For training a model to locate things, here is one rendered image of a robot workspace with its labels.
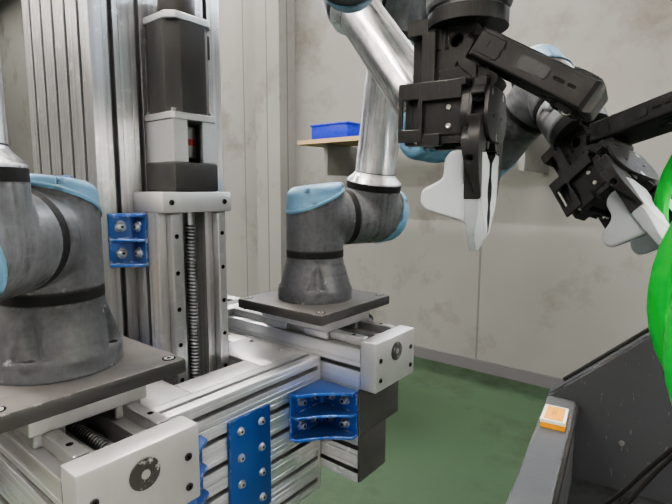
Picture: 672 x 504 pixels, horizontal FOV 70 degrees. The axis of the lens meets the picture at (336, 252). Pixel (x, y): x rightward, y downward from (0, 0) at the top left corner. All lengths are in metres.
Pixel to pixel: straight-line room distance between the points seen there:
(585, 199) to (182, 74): 0.61
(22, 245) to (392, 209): 0.69
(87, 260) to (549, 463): 0.58
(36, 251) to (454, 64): 0.43
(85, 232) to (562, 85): 0.52
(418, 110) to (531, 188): 2.88
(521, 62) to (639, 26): 2.90
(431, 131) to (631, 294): 2.86
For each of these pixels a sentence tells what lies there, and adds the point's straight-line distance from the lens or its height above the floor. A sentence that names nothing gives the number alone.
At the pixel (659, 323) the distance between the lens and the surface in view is 0.38.
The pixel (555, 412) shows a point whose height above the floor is 0.96.
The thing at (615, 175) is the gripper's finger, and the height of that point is 1.27.
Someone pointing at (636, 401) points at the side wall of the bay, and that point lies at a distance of 0.82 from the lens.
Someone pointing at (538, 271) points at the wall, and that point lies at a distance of 3.34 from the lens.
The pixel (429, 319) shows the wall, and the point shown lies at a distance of 3.71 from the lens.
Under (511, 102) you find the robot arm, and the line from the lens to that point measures 0.75.
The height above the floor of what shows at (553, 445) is 0.95.
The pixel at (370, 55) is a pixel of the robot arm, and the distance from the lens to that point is 0.80.
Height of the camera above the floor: 1.25
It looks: 7 degrees down
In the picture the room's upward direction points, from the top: straight up
